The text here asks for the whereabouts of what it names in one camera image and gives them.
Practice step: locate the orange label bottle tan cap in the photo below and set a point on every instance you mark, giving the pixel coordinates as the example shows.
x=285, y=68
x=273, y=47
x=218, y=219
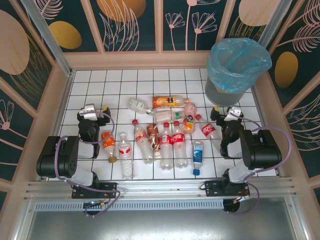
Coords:
x=108, y=145

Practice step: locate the pink label plastic bottle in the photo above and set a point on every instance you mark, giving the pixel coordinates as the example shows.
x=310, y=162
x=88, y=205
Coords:
x=190, y=108

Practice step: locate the square clear botanical label bottle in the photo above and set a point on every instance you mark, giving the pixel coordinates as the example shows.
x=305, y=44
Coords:
x=136, y=103

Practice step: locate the blue label bottle blue cap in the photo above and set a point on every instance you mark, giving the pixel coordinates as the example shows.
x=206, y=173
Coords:
x=198, y=152

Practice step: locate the clear water bottle red label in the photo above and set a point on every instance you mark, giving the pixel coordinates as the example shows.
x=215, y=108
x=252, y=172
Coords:
x=125, y=155

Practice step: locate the brown crushed plastic bottle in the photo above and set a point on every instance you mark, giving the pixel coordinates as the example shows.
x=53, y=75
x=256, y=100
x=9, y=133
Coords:
x=152, y=132

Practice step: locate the clear bottle green neck band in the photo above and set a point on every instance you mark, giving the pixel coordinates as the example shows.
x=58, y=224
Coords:
x=166, y=117

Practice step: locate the orange juice plastic bottle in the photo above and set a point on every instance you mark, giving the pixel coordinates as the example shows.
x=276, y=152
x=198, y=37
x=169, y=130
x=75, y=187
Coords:
x=165, y=101

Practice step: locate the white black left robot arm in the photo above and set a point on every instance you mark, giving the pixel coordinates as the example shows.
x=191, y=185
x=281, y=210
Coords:
x=50, y=160

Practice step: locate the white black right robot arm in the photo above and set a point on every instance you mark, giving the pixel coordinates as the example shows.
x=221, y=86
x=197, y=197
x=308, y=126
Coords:
x=265, y=150

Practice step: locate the grey mesh waste bin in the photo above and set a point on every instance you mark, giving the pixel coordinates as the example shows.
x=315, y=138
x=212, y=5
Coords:
x=220, y=96

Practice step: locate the blue plastic bin liner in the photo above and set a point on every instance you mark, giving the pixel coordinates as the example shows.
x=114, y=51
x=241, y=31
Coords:
x=240, y=65

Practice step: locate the grey sheet metal panel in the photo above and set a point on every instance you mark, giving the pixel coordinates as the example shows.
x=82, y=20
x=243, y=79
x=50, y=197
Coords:
x=160, y=225

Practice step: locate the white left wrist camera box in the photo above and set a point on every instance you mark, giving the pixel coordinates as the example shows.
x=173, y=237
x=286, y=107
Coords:
x=88, y=110

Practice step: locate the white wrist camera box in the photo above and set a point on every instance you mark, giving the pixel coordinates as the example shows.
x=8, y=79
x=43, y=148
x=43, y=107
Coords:
x=233, y=111
x=88, y=110

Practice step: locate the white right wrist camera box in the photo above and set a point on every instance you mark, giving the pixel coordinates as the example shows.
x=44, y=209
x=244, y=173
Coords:
x=233, y=111

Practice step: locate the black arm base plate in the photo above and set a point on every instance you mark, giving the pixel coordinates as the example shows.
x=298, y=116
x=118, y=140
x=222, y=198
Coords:
x=110, y=188
x=212, y=188

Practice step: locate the aluminium frame rail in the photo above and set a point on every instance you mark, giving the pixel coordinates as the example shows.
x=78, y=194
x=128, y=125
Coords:
x=160, y=186

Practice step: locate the aluminium corner post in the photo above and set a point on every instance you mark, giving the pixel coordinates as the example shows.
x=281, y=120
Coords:
x=275, y=25
x=47, y=37

